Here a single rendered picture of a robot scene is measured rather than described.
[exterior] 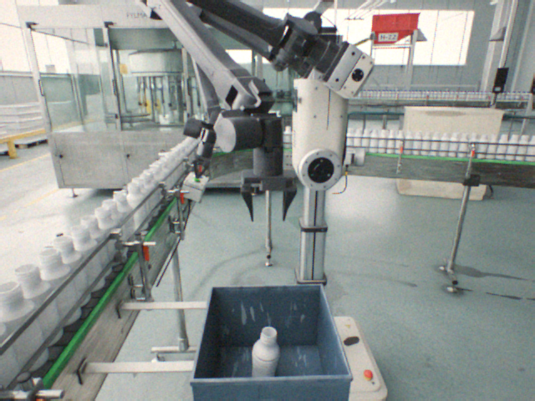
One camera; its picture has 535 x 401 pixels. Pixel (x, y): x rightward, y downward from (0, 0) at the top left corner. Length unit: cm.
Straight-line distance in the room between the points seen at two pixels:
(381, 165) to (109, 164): 352
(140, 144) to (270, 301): 385
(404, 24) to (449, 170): 531
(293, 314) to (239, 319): 16
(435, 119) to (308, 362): 418
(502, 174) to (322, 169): 175
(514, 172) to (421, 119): 229
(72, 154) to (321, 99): 421
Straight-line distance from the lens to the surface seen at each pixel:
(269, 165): 60
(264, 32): 96
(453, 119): 491
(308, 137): 116
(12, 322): 70
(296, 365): 103
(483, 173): 270
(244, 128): 55
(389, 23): 763
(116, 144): 472
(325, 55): 99
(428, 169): 261
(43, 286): 75
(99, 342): 89
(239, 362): 103
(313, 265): 141
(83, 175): 503
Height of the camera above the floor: 148
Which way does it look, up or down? 20 degrees down
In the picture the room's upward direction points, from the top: straight up
